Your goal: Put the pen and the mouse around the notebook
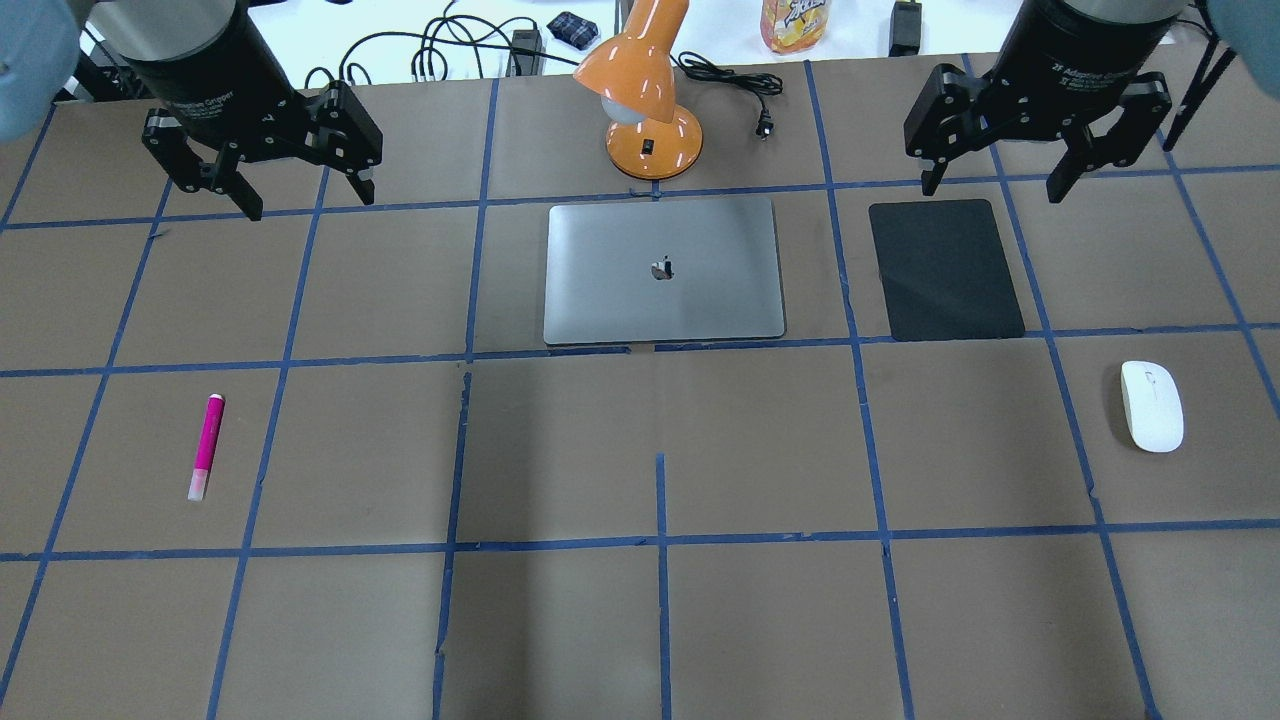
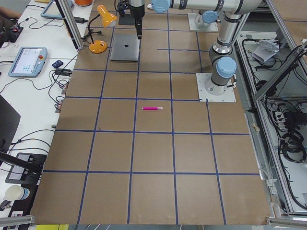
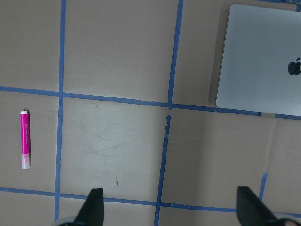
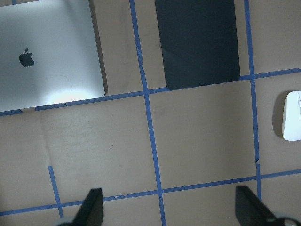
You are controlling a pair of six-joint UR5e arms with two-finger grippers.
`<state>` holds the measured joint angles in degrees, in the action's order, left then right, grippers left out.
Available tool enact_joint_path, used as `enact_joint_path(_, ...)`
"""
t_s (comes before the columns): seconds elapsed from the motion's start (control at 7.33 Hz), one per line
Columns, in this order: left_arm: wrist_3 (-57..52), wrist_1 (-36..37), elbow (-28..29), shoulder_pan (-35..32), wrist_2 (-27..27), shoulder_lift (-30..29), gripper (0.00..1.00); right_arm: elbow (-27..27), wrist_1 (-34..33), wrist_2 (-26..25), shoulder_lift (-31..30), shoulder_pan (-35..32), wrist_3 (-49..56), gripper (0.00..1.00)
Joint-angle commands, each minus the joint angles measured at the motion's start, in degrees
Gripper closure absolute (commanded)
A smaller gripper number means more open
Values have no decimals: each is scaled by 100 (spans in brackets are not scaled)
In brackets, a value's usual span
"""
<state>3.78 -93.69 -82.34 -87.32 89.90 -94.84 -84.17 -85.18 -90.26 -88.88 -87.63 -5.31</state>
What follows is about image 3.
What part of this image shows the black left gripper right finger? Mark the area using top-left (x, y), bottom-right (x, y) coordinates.
top-left (236, 186), bottom-right (277, 226)

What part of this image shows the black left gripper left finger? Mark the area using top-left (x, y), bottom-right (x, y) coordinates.
top-left (74, 188), bottom-right (104, 226)

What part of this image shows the pink highlighter pen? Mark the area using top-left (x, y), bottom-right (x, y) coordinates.
top-left (20, 110), bottom-right (30, 170)

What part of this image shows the silver laptop notebook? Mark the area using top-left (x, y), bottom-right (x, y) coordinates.
top-left (215, 4), bottom-right (301, 116)

